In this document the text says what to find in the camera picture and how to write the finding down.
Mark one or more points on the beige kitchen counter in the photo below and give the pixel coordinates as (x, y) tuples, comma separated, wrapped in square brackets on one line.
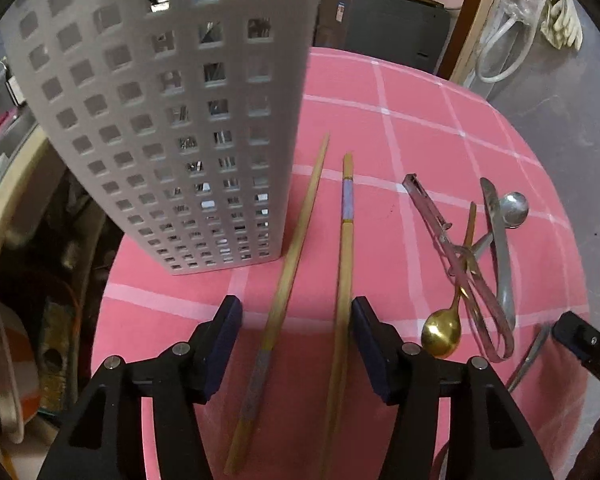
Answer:
[(0, 210)]

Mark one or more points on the cream rubber glove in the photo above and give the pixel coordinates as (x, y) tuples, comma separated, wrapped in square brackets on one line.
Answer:
[(565, 20)]

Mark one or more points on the grey cabinet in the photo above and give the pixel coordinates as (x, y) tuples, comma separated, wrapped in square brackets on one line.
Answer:
[(380, 25)]

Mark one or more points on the small steel spoon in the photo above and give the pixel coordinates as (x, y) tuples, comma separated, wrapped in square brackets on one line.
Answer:
[(514, 208)]

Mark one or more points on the wooden door frame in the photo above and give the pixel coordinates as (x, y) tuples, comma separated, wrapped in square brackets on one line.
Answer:
[(475, 35)]

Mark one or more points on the gold spoon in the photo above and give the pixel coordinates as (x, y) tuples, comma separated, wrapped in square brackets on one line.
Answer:
[(440, 335)]

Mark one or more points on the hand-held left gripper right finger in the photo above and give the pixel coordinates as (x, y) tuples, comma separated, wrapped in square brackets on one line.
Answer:
[(372, 355)]

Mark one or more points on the grey perforated utensil holder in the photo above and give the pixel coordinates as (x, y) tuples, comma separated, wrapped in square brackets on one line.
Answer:
[(285, 110)]

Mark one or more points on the pink checked tablecloth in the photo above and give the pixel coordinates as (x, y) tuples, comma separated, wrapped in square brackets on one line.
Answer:
[(405, 120)]

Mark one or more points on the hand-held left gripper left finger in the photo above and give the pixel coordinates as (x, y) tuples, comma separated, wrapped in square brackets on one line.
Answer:
[(222, 350)]

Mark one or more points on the bamboo chopstick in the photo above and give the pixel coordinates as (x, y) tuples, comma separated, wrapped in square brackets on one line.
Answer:
[(285, 280), (345, 280)]

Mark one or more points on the steel table knife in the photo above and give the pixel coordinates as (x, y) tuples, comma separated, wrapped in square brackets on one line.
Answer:
[(500, 260)]

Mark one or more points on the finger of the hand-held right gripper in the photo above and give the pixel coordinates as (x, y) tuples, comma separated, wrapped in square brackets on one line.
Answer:
[(585, 340)]

